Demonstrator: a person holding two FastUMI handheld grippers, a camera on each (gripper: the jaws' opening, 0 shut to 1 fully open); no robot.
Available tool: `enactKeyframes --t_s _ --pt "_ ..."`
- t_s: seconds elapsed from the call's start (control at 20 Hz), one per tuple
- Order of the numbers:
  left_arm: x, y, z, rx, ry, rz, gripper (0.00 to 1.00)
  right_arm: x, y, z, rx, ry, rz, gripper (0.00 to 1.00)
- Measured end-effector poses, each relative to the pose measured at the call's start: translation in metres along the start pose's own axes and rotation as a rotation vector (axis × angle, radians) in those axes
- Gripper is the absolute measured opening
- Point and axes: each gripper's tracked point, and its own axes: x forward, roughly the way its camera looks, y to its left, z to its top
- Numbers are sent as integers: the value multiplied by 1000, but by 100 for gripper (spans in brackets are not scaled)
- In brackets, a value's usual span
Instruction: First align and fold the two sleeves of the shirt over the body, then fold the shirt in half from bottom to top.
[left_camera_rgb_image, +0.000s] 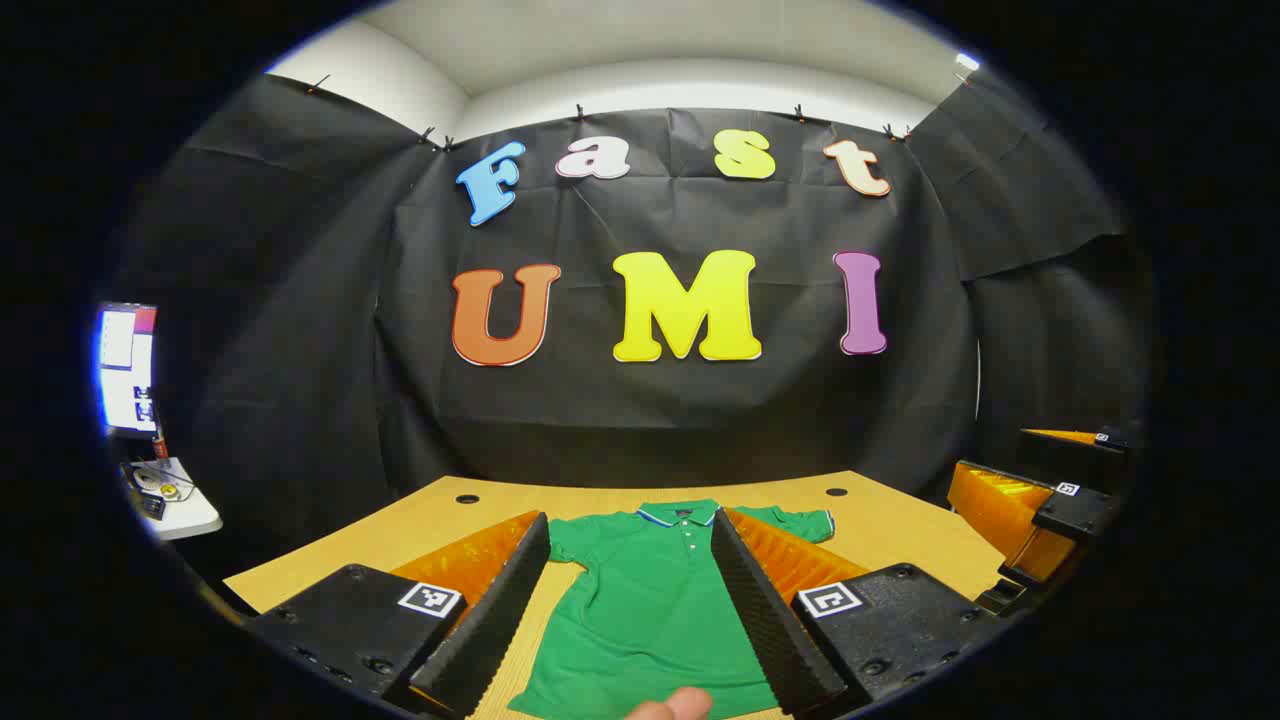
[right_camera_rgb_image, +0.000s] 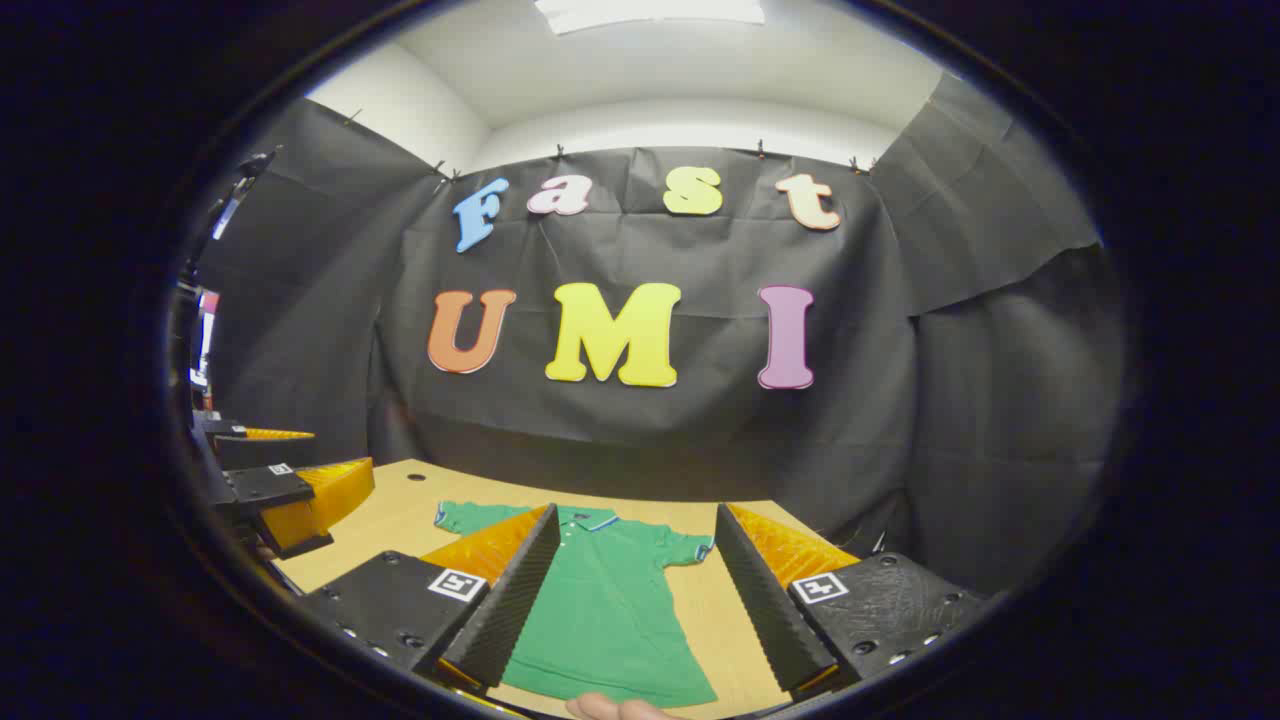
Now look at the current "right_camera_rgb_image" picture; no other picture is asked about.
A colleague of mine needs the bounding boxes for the green T-shirt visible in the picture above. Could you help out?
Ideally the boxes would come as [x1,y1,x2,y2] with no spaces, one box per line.
[433,500,719,709]

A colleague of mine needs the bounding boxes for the white ceiling light panel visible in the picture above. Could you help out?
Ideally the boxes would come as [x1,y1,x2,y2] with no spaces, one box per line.
[535,0,766,36]

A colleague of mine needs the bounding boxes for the black backdrop cloth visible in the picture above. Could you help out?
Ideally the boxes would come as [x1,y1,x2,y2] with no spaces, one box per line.
[190,75,1131,601]

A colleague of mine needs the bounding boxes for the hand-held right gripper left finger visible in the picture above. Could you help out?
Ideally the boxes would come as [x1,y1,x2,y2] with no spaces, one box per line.
[300,503,561,696]

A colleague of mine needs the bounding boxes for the computer monitor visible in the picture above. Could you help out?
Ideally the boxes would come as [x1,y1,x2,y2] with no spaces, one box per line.
[190,288,221,391]

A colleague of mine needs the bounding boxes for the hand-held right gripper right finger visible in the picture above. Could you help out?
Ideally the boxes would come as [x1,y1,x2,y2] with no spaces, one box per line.
[714,503,991,701]

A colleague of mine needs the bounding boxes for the dark metal stand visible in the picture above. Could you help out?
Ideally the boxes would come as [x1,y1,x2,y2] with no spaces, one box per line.
[210,145,286,241]

